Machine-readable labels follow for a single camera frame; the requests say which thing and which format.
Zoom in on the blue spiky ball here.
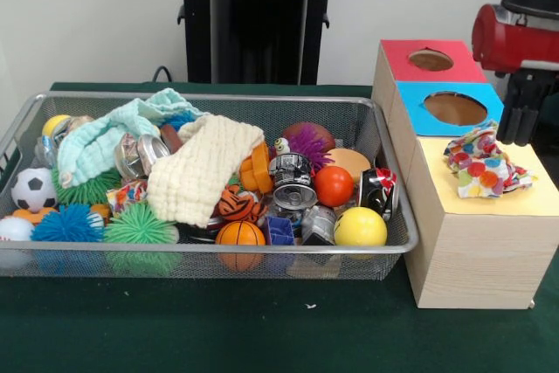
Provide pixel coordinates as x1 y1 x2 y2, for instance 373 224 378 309
31 203 105 243

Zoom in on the white baseball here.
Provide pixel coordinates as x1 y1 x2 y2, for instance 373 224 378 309
0 215 35 243

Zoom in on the large yellow ball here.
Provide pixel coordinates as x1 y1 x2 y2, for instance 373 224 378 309
334 206 389 247

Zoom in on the black cable loop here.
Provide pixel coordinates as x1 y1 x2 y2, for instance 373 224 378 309
150 65 176 84

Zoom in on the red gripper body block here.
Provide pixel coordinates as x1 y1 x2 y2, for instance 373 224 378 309
471 3 559 73

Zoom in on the orange mini basketball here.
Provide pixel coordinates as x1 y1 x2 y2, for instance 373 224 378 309
215 220 266 272

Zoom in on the mint green cloth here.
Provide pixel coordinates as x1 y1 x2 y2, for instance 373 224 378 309
56 87 209 189

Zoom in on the purple spiky ball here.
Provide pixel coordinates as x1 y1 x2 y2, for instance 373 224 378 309
286 123 335 173

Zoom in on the green spiky ball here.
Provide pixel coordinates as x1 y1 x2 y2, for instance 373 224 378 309
103 203 180 245

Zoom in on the shallow clear mesh bin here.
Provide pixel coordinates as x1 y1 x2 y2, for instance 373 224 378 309
0 91 421 281

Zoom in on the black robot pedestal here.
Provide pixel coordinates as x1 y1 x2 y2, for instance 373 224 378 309
168 0 353 86

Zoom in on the dark green side table cloth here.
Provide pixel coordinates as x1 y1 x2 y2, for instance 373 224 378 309
530 101 559 160

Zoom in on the colourful patterned paper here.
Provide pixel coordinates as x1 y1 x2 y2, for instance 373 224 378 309
443 121 539 200

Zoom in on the cream knitted cloth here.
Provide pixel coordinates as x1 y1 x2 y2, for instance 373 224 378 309
146 114 266 229

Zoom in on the black and white soccer ball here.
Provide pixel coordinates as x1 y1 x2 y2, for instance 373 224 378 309
10 167 59 212

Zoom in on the red orange ball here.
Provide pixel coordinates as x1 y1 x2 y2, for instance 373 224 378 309
313 166 355 208

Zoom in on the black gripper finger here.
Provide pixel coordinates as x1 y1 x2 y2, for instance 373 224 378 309
497 73 525 143
519 74 552 144

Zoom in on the wooden box with three holes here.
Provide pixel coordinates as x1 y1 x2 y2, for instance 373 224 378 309
370 38 559 311

